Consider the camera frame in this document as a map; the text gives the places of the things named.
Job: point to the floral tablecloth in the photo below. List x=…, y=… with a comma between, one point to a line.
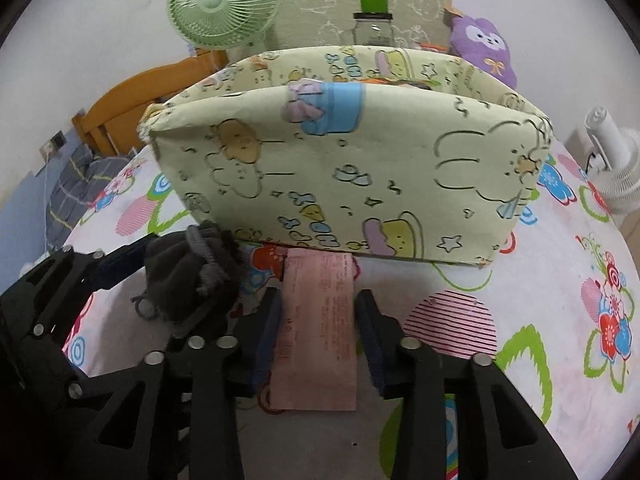
x=558, y=309

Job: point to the green orange tissue pack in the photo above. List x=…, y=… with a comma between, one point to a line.
x=396, y=82

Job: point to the white standing fan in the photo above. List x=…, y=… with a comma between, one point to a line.
x=616, y=174

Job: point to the wall power socket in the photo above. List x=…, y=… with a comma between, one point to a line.
x=52, y=146

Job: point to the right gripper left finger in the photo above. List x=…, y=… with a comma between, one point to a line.
x=176, y=410

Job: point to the pink paper packet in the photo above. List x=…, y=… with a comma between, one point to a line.
x=315, y=365

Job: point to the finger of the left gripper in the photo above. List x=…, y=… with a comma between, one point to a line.
x=200, y=329
x=57, y=422

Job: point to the green desk fan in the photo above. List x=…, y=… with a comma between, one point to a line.
x=237, y=27

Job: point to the yellow cartoon fabric storage box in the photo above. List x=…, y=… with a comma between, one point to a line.
x=288, y=147

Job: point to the glass jar with green lid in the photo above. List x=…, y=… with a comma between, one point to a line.
x=373, y=24

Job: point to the purple plush bunny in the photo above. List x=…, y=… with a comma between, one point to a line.
x=478, y=42

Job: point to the grey plaid pillow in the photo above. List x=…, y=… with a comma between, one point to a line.
x=82, y=182

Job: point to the grey drawstring pouch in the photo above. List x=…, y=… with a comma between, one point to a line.
x=160, y=258

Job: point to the cardboard panel with cartoon drawings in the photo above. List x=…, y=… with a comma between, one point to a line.
x=312, y=23

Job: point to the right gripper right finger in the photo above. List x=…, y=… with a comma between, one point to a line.
x=459, y=418

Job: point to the wooden bed headboard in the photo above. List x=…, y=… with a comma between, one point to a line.
x=110, y=126

